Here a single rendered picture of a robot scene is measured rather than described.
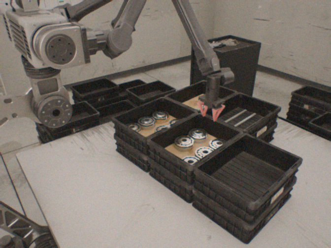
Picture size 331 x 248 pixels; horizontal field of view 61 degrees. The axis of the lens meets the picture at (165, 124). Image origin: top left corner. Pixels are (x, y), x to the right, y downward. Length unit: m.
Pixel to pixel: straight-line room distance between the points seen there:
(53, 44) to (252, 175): 0.98
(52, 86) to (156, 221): 0.72
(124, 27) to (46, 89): 0.44
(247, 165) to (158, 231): 0.52
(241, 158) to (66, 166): 0.93
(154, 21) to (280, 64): 2.14
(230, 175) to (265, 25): 3.94
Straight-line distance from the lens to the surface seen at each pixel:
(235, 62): 3.06
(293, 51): 4.83
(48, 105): 1.24
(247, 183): 1.32
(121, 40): 0.99
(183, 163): 1.23
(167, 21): 5.04
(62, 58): 0.94
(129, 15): 1.07
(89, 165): 1.64
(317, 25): 4.62
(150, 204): 1.37
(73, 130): 2.35
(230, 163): 1.41
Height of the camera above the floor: 1.69
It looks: 30 degrees down
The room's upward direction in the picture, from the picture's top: straight up
